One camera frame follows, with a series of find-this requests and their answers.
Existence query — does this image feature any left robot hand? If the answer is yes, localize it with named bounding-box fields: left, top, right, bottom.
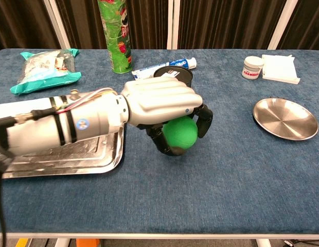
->
left=120, top=75, right=214, bottom=157

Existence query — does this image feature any black mesh pen cup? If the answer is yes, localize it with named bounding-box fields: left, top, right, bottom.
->
left=153, top=66, right=194, bottom=89

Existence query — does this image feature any green rubber ball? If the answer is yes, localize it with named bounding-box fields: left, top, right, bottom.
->
left=163, top=116, right=199, bottom=151

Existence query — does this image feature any blue white toothpaste tube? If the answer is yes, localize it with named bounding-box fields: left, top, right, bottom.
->
left=131, top=57, right=198, bottom=81

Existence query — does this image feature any green chips can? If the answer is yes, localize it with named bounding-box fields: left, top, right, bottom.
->
left=97, top=0, right=134, bottom=75

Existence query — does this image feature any dark brown curtain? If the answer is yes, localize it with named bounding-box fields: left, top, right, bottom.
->
left=177, top=0, right=288, bottom=50
left=55, top=0, right=173, bottom=50
left=0, top=0, right=60, bottom=54
left=277, top=0, right=319, bottom=51

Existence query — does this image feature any blue table mat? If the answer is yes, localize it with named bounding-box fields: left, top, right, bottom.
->
left=0, top=48, right=319, bottom=235

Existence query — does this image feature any white jar red label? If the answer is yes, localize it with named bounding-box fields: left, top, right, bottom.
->
left=241, top=56, right=265, bottom=80

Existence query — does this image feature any rectangular steel tray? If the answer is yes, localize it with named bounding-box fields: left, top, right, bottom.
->
left=0, top=125, right=127, bottom=180

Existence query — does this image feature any teal snack bag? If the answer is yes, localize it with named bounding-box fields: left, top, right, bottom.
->
left=9, top=48, right=82, bottom=95

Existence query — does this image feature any white flat box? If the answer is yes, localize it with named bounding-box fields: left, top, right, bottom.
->
left=261, top=54, right=301, bottom=85

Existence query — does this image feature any round steel plate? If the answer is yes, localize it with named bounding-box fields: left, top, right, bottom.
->
left=253, top=98, right=319, bottom=141

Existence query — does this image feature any orange object under table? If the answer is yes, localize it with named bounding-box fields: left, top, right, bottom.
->
left=76, top=238, right=100, bottom=247

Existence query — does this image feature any white partition post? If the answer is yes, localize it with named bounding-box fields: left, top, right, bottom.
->
left=43, top=0, right=72, bottom=50
left=166, top=0, right=181, bottom=50
left=267, top=0, right=299, bottom=50

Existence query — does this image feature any white table frame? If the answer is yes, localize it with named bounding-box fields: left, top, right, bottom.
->
left=0, top=232, right=319, bottom=247

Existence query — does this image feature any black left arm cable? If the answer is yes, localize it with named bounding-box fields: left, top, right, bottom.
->
left=0, top=109, right=51, bottom=247

